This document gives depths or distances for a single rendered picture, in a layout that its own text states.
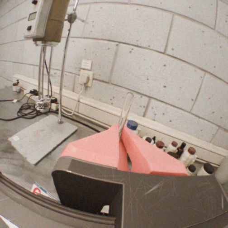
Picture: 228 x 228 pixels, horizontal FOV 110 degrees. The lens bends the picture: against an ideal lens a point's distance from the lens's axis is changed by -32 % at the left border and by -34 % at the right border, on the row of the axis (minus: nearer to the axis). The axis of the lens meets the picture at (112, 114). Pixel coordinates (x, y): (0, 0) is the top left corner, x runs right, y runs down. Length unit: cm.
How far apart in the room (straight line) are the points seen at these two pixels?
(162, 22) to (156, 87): 32
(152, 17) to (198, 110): 50
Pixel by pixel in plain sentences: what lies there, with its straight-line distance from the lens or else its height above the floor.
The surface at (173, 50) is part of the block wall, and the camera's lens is 60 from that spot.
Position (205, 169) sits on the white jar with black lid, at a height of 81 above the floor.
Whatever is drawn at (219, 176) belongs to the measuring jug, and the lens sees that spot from 76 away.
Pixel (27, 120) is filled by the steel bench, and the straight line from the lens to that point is 70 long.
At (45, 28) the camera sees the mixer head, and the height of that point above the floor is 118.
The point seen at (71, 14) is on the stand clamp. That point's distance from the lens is 53.
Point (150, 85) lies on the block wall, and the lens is 59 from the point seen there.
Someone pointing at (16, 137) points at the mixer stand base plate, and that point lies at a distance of 58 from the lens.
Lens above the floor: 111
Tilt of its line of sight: 27 degrees down
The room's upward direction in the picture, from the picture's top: 14 degrees clockwise
